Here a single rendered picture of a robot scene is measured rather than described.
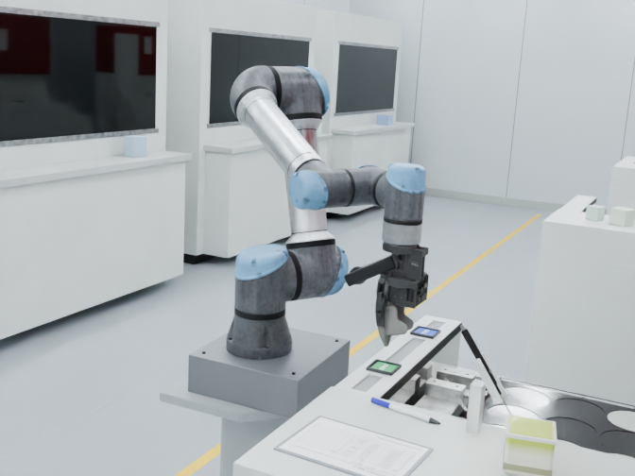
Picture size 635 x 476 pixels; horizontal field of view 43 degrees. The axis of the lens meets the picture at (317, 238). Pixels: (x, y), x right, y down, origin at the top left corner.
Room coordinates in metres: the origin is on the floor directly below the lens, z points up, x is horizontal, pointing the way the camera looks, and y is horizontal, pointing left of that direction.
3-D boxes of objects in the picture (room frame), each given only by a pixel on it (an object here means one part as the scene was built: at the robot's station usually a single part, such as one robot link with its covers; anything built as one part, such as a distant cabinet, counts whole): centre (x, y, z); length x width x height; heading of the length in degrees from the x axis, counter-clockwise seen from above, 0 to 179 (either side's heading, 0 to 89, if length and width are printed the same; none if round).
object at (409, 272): (1.54, -0.17, 1.16); 0.09 x 0.08 x 0.12; 65
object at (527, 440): (1.16, -0.34, 1.00); 0.07 x 0.07 x 0.07; 76
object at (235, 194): (6.81, 0.77, 1.00); 1.80 x 1.08 x 2.00; 155
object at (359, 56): (8.80, -0.18, 1.00); 1.80 x 1.08 x 2.00; 155
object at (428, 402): (1.55, -0.26, 0.87); 0.36 x 0.08 x 0.03; 155
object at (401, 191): (1.55, -0.16, 1.32); 0.09 x 0.08 x 0.11; 31
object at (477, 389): (1.28, -0.30, 1.03); 0.06 x 0.04 x 0.13; 65
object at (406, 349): (1.67, -0.20, 0.89); 0.55 x 0.09 x 0.14; 155
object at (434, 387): (1.62, -0.29, 0.89); 0.08 x 0.03 x 0.03; 65
